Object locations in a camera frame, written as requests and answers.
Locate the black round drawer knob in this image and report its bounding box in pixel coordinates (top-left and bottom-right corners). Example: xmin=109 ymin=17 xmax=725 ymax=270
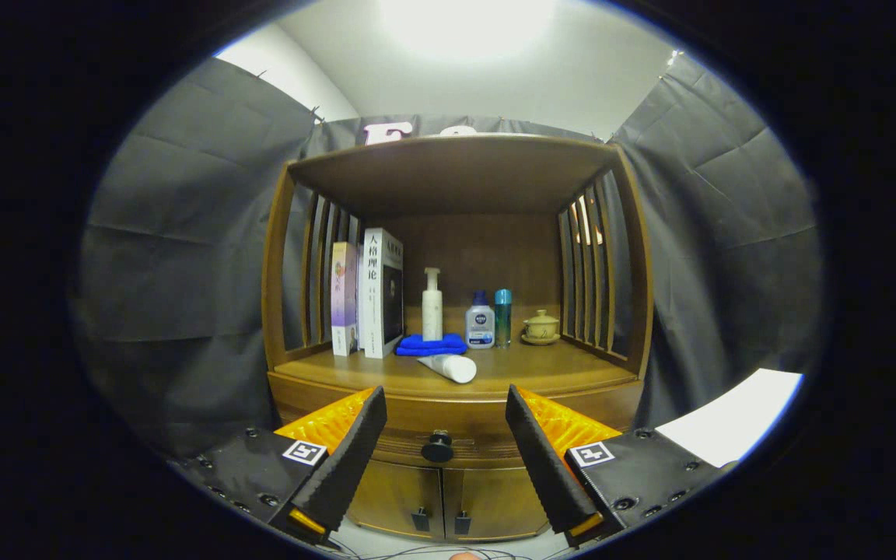
xmin=422 ymin=430 xmax=455 ymax=464

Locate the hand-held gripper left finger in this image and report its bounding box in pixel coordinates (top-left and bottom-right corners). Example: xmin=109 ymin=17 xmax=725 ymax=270
xmin=176 ymin=386 xmax=388 ymax=545

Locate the white box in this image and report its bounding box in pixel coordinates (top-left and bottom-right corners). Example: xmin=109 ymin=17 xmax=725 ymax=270
xmin=654 ymin=368 xmax=804 ymax=469

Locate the beige lidded teacup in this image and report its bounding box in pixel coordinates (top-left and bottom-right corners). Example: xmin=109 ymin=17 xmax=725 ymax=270
xmin=521 ymin=310 xmax=562 ymax=346

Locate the thick white book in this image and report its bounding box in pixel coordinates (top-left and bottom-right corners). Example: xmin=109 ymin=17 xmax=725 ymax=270
xmin=357 ymin=227 xmax=405 ymax=359

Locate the teal bottle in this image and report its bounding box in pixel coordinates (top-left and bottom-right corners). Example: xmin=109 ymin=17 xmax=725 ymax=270
xmin=494 ymin=289 xmax=513 ymax=348

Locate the white bottle with blue cap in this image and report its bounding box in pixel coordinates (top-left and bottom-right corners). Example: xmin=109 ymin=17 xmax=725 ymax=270
xmin=465 ymin=291 xmax=495 ymax=350

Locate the brown wooden cabinet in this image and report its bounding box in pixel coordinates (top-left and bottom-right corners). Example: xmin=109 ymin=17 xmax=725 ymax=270
xmin=261 ymin=134 xmax=655 ymax=543

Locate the white pump bottle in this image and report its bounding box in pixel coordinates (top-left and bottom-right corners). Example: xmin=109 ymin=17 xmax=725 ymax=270
xmin=422 ymin=268 xmax=444 ymax=341

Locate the white tube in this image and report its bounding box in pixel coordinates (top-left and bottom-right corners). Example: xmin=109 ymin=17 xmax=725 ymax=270
xmin=417 ymin=354 xmax=478 ymax=384

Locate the blue folded cloth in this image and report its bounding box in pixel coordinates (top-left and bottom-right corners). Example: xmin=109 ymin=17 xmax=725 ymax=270
xmin=395 ymin=334 xmax=468 ymax=357

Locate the wooden countertop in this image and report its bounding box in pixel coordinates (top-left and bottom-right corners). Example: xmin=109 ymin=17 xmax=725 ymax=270
xmin=268 ymin=338 xmax=643 ymax=407

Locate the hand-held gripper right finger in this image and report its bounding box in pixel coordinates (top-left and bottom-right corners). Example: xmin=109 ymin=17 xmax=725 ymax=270
xmin=506 ymin=384 xmax=737 ymax=548

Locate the purple book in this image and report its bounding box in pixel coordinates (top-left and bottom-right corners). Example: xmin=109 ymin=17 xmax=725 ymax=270
xmin=331 ymin=241 xmax=359 ymax=357

